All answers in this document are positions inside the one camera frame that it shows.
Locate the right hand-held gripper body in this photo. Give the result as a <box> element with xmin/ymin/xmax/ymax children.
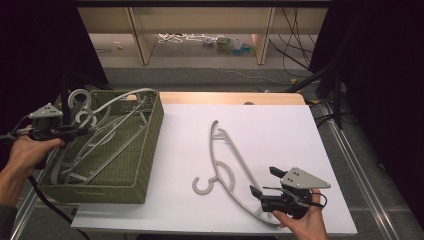
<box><xmin>261</xmin><ymin>166</ymin><xmax>332</xmax><ymax>220</ymax></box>

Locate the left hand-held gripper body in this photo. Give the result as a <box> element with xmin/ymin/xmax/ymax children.
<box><xmin>28</xmin><ymin>102</ymin><xmax>73</xmax><ymax>142</ymax></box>

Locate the grey plastic hanger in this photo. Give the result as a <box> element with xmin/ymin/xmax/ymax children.
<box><xmin>51</xmin><ymin>88</ymin><xmax>158</xmax><ymax>184</ymax></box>
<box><xmin>192</xmin><ymin>119</ymin><xmax>283</xmax><ymax>229</ymax></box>
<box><xmin>59</xmin><ymin>96</ymin><xmax>151</xmax><ymax>186</ymax></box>

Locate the green woven basket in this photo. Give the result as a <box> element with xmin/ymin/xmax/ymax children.
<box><xmin>39</xmin><ymin>89</ymin><xmax>165</xmax><ymax>205</ymax></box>

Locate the person's right hand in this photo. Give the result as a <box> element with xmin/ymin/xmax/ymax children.
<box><xmin>272</xmin><ymin>188</ymin><xmax>329</xmax><ymax>240</ymax></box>

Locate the person's left hand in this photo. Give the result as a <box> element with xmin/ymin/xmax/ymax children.
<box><xmin>7</xmin><ymin>134</ymin><xmax>66</xmax><ymax>183</ymax></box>

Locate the white board cover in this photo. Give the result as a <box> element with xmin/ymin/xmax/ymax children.
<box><xmin>71</xmin><ymin>103</ymin><xmax>358</xmax><ymax>236</ymax></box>

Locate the black curtain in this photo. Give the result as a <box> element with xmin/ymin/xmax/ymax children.
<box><xmin>0</xmin><ymin>0</ymin><xmax>109</xmax><ymax>134</ymax></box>
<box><xmin>309</xmin><ymin>0</ymin><xmax>424</xmax><ymax>221</ymax></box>

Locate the black metal stand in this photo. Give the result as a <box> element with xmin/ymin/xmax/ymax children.
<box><xmin>283</xmin><ymin>63</ymin><xmax>344</xmax><ymax>131</ymax></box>

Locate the cyan toy block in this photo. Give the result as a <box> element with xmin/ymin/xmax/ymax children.
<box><xmin>233</xmin><ymin>42</ymin><xmax>255</xmax><ymax>56</ymax></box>

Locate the colourful toy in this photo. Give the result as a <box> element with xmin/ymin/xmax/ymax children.
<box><xmin>215</xmin><ymin>35</ymin><xmax>234</xmax><ymax>54</ymax></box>

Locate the beige desk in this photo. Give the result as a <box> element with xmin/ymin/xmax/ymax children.
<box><xmin>77</xmin><ymin>6</ymin><xmax>329</xmax><ymax>66</ymax></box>

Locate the black looped gripper cable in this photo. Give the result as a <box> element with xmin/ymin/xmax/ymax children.
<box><xmin>308</xmin><ymin>191</ymin><xmax>329</xmax><ymax>210</ymax></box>

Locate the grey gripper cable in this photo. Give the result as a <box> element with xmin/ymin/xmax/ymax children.
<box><xmin>0</xmin><ymin>114</ymin><xmax>33</xmax><ymax>141</ymax></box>

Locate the aluminium frame rail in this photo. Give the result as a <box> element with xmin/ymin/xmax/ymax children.
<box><xmin>311</xmin><ymin>99</ymin><xmax>401</xmax><ymax>240</ymax></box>
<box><xmin>9</xmin><ymin>146</ymin><xmax>59</xmax><ymax>240</ymax></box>

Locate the thin white floor cable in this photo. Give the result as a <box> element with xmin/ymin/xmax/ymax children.
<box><xmin>179</xmin><ymin>64</ymin><xmax>296</xmax><ymax>86</ymax></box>

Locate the black power cable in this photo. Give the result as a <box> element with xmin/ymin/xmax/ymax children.
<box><xmin>268</xmin><ymin>38</ymin><xmax>316</xmax><ymax>69</ymax></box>
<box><xmin>281</xmin><ymin>7</ymin><xmax>313</xmax><ymax>79</ymax></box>

